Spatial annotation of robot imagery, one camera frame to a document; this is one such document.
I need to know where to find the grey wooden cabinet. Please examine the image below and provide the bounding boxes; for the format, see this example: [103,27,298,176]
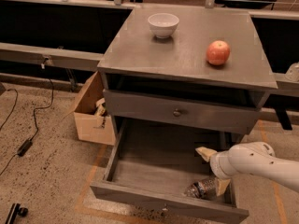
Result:
[98,8,277,149]

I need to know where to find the black clamp on floor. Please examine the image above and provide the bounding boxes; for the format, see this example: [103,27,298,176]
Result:
[5,203,28,224]

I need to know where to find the open grey bottom drawer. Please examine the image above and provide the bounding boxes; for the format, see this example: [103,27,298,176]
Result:
[91,119,249,224]

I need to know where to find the red apple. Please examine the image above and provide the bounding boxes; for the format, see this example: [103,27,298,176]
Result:
[206,40,231,65]

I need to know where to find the white ceramic bowl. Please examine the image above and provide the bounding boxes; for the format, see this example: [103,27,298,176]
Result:
[148,13,179,38]

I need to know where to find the grey metal rail frame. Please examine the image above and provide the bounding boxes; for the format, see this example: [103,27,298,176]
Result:
[0,0,299,98]

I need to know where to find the clear plastic water bottle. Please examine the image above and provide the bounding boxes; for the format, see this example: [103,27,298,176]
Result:
[184,177,217,200]

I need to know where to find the cardboard box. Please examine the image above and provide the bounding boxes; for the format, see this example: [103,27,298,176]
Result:
[66,72,116,146]

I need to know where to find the closed grey drawer with knob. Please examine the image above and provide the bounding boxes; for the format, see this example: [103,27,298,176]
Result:
[103,90,260,134]

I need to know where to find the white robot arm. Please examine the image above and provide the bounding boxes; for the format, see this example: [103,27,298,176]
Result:
[196,142,299,196]

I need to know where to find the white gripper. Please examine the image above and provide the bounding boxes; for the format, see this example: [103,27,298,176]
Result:
[195,147,237,196]

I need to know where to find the black power cable with adapter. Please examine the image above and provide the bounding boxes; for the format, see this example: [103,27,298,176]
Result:
[0,77,55,176]

